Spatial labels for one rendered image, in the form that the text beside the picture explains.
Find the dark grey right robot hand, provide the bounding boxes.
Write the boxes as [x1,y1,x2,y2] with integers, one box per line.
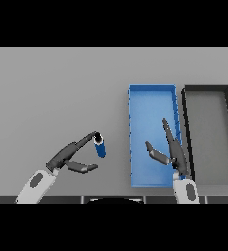
[144,117,190,176]

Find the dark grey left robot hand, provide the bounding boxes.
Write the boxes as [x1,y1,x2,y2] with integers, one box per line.
[45,130,99,175]

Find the blue bin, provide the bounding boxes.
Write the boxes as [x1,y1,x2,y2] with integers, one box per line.
[127,83,187,189]

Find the blue pipe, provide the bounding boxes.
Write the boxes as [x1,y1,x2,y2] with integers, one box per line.
[93,131,107,159]

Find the dark grey bin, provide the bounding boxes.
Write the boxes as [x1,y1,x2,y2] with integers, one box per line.
[180,84,228,186]

